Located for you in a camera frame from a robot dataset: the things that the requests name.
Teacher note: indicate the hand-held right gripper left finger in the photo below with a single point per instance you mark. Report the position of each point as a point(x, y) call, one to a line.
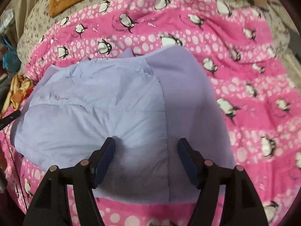
point(105, 160)

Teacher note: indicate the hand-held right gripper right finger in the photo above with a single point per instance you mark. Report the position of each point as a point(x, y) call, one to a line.
point(187, 160)

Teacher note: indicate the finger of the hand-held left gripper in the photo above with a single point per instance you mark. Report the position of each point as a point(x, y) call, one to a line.
point(10, 119)

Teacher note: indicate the light purple padded jacket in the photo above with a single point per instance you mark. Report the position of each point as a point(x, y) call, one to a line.
point(94, 108)

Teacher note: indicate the yellow orange patterned cloth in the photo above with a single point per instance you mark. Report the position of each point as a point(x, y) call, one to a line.
point(20, 87)

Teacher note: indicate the blue plastic bag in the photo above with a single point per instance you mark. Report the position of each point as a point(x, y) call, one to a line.
point(10, 56)

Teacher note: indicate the pink penguin print blanket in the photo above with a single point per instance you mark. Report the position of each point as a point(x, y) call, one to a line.
point(247, 94)

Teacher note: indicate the floral quilted bed cover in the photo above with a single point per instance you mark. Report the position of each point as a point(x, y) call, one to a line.
point(30, 28)

